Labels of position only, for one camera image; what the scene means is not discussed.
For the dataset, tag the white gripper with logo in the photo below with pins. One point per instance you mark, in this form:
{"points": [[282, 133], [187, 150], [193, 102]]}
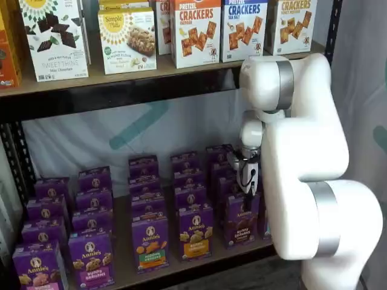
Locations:
{"points": [[249, 175]]}

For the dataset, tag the purple box yellow-orange patch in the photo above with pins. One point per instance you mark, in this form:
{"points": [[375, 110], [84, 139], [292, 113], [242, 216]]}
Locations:
{"points": [[196, 232]]}

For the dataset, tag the wooden shelf board under cracker boxes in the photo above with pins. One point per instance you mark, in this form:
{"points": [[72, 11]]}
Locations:
{"points": [[163, 65]]}

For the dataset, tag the Simple Mills bars box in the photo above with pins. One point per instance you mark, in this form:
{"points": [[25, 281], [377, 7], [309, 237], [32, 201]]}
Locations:
{"points": [[127, 42]]}

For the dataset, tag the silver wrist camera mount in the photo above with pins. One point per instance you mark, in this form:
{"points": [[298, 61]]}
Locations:
{"points": [[234, 158]]}

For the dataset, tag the pale side curtain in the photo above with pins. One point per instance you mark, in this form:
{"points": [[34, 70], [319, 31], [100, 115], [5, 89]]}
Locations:
{"points": [[362, 60]]}

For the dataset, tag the purple box teal patch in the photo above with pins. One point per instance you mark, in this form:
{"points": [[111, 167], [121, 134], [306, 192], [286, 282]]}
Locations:
{"points": [[268, 226]]}

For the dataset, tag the black metal shelving rack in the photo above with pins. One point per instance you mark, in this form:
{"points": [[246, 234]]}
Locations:
{"points": [[121, 102]]}

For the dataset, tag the purple box violet patch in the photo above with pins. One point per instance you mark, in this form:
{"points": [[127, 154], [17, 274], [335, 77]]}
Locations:
{"points": [[90, 259]]}

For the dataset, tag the blue pretzel crackers box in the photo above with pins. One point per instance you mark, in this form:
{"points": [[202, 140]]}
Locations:
{"points": [[243, 30]]}

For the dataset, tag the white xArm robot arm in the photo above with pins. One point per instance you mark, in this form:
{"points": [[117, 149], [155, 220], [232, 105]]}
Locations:
{"points": [[302, 136]]}

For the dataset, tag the purple box green orange patch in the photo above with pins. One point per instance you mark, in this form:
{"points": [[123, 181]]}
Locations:
{"points": [[149, 244]]}

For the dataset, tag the gold pretzel crackers box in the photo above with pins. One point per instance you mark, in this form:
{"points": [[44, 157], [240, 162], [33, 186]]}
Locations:
{"points": [[291, 27]]}

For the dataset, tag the purple box brown patch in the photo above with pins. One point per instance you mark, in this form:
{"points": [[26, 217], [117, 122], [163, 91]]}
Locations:
{"points": [[239, 229]]}

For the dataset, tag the white backdrop sheet teal logo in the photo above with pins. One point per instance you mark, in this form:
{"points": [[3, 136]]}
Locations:
{"points": [[90, 136]]}

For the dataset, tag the purple box pink patch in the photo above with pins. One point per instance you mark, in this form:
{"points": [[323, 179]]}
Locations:
{"points": [[39, 266]]}

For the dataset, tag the Simple Mills sweet thins box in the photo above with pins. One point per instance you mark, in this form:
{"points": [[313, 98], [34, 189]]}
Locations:
{"points": [[54, 39]]}

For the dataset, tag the orange pretzel crackers box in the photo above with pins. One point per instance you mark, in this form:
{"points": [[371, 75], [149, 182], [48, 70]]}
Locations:
{"points": [[195, 33]]}

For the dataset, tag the purple Annie's snack box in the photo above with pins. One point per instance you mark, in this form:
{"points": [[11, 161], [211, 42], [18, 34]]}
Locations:
{"points": [[90, 222], [42, 229], [145, 187], [226, 187], [190, 197], [51, 188], [148, 208], [220, 172], [187, 179], [95, 179], [143, 167], [45, 208], [93, 201], [217, 154], [184, 161]]}

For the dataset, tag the orange Simple Mills box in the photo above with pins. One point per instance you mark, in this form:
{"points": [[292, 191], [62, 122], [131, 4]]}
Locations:
{"points": [[9, 45]]}

